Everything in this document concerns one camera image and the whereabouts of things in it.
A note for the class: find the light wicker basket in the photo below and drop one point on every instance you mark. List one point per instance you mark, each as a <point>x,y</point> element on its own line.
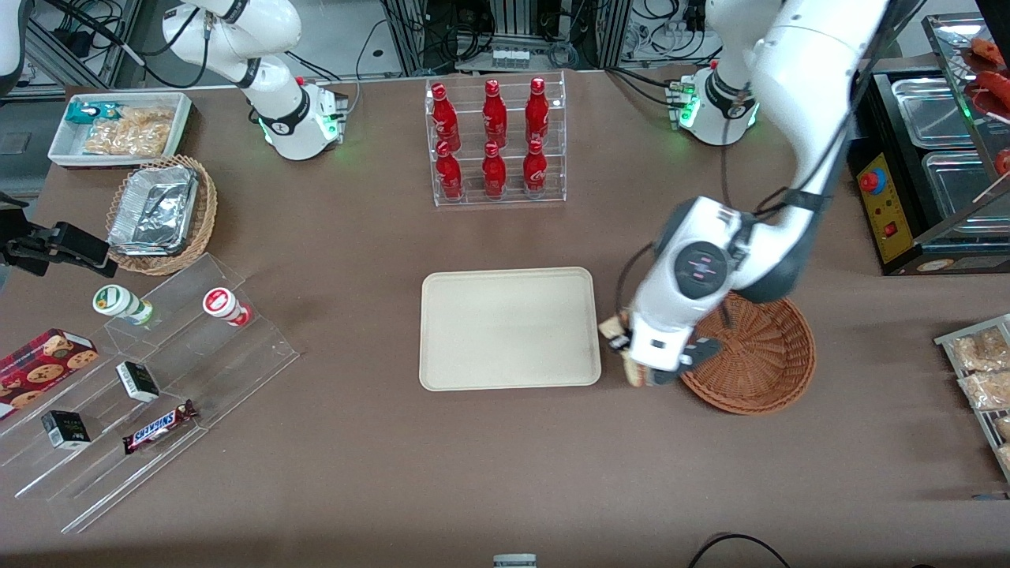
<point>207,205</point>

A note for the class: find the white rectangular snack bin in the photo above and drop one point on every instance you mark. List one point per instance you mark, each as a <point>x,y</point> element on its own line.
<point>67,150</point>

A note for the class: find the clear cracker bag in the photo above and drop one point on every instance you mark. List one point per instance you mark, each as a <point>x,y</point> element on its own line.
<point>126,140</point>
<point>150,117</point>

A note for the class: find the aluminium foil container stack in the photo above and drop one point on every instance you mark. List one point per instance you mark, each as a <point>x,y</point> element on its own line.
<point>154,209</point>

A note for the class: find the red lid white cup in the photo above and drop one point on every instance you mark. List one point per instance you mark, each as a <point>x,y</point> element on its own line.
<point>222,304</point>

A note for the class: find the teal snack packet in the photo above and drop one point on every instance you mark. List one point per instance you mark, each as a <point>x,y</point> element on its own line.
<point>88,113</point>

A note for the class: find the white power strip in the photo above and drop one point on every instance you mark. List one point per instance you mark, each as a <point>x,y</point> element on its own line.
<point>510,57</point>

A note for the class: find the triangle sandwich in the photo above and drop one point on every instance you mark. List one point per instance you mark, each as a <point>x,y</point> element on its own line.
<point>635,373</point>

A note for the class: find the black hot food warmer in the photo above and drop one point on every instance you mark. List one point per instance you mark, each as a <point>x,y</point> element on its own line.
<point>876,118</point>

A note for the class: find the red drink bottle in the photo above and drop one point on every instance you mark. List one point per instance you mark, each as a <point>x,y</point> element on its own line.
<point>537,112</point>
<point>449,175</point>
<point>445,118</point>
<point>494,173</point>
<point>495,114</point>
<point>535,170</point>

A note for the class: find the green lid white cup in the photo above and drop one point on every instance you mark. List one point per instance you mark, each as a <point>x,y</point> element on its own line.
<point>118,301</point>

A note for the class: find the beige plastic tray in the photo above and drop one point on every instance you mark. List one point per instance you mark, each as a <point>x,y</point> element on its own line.
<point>509,327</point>

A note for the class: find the steel food pan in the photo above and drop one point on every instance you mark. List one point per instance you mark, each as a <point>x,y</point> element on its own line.
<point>959,185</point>
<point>931,110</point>

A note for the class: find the small grey device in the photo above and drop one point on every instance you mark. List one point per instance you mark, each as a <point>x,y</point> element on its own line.
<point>514,562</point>

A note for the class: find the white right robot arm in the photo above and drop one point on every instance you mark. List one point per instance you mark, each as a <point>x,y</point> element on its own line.
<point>292,118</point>

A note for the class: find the aluminium frame rack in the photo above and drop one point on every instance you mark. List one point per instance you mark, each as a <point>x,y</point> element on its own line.
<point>607,31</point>

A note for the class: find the grey snack tray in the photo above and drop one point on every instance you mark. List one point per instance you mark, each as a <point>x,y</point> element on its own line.
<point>982,426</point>

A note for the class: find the small black box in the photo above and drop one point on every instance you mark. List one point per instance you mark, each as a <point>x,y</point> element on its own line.
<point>65,430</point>
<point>138,382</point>

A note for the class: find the brown wicker basket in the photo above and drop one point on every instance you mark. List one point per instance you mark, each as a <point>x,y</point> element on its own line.
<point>765,363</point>

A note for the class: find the clear acrylic stepped shelf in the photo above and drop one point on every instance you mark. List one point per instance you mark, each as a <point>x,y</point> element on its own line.
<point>229,371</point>

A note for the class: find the clear acrylic bottle rack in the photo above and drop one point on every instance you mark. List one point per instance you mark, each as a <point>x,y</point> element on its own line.
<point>552,173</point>

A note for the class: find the clear snack bag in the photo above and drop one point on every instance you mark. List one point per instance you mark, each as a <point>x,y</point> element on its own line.
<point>986,390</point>
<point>1005,457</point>
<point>1004,427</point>
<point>982,349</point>

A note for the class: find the snickers chocolate bar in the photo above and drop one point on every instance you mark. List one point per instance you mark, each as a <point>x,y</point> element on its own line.
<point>158,427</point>

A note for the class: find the red cookie box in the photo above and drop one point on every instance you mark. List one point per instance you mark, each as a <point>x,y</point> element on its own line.
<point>43,367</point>

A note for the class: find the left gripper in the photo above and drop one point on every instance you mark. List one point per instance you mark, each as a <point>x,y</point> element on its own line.
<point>622,341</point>

